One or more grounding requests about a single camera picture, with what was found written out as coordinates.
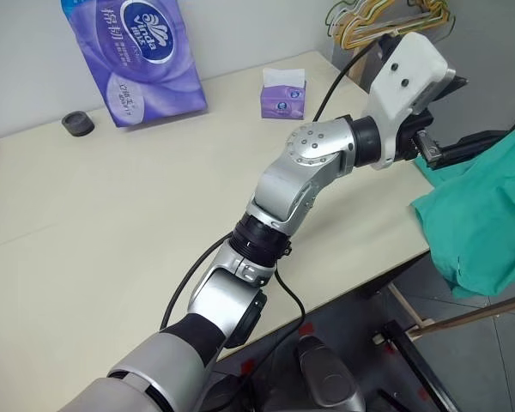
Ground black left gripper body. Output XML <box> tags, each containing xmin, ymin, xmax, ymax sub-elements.
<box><xmin>394</xmin><ymin>71</ymin><xmax>471</xmax><ymax>169</ymax></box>

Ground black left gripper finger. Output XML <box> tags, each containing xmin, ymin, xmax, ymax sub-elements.
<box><xmin>435</xmin><ymin>145</ymin><xmax>491</xmax><ymax>172</ymax></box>
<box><xmin>452</xmin><ymin>128</ymin><xmax>515</xmax><ymax>149</ymax></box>

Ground green shorts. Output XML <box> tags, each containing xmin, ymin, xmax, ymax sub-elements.
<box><xmin>410</xmin><ymin>104</ymin><xmax>515</xmax><ymax>300</ymax></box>

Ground brown cardboard box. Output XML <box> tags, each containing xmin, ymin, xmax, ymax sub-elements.
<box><xmin>332</xmin><ymin>19</ymin><xmax>413</xmax><ymax>87</ymax></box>

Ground small purple tissue box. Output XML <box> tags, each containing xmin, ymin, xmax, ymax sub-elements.
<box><xmin>260</xmin><ymin>67</ymin><xmax>308</xmax><ymax>121</ymax></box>

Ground black metal stand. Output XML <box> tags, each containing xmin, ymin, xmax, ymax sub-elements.
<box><xmin>371</xmin><ymin>319</ymin><xmax>461</xmax><ymax>412</ymax></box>

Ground dark grey rounded shape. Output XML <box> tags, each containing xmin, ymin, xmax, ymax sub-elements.
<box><xmin>297</xmin><ymin>334</ymin><xmax>367</xmax><ymax>412</ymax></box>

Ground large purple tissue pack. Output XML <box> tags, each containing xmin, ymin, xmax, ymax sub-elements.
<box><xmin>59</xmin><ymin>0</ymin><xmax>209</xmax><ymax>129</ymax></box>

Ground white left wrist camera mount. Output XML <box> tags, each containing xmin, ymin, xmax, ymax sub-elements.
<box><xmin>366</xmin><ymin>32</ymin><xmax>456</xmax><ymax>172</ymax></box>

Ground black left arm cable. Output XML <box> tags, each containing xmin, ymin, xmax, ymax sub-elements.
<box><xmin>158</xmin><ymin>40</ymin><xmax>385</xmax><ymax>390</ymax></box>

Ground bundle of wire hangers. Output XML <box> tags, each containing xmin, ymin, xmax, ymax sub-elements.
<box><xmin>337</xmin><ymin>0</ymin><xmax>452</xmax><ymax>49</ymax></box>

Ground green wire hanger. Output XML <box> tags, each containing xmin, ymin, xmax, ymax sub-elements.
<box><xmin>324</xmin><ymin>0</ymin><xmax>358</xmax><ymax>40</ymax></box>

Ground wooden rack frame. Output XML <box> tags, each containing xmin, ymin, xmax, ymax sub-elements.
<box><xmin>385</xmin><ymin>281</ymin><xmax>515</xmax><ymax>344</ymax></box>

